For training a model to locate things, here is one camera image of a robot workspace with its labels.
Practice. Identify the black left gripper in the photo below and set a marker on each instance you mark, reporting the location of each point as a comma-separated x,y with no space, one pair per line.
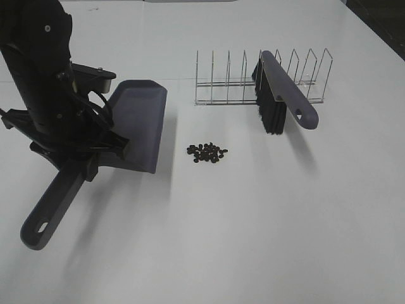
61,119

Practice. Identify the grey plastic dustpan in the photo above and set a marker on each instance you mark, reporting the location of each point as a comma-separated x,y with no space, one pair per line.
138,110

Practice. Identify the pile of coffee beans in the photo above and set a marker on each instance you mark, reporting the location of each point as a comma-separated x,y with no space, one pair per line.
206,152

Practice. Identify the grey hand brush black bristles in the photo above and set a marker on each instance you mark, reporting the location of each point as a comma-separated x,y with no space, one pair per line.
276,94

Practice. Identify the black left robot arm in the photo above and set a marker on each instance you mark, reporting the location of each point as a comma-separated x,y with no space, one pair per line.
38,32

